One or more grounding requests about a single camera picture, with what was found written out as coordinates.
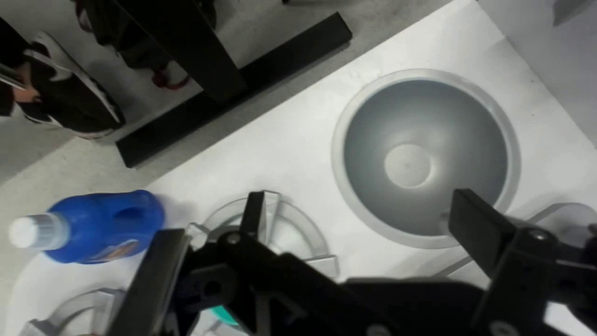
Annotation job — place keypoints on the grey toy sink bowl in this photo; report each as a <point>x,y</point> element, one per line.
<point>421,156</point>

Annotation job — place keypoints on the teal plastic cup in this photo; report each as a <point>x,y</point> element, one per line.
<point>224,317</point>

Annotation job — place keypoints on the blue detergent bottle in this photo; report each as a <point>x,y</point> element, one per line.
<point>99,227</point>

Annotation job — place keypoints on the black metal stand base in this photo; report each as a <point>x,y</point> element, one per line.
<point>205,68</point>

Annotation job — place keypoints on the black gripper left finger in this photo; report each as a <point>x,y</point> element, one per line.
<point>155,281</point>

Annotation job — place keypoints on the grey toy tap faucet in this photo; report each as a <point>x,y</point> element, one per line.
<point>561,218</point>

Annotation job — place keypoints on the black white sneaker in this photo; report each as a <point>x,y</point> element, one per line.
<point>71,95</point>
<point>132,44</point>

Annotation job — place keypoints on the grey toy burner grate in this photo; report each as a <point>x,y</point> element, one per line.
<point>67,311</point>
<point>291,227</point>

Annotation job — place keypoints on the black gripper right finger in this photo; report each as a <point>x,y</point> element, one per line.
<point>481,235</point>

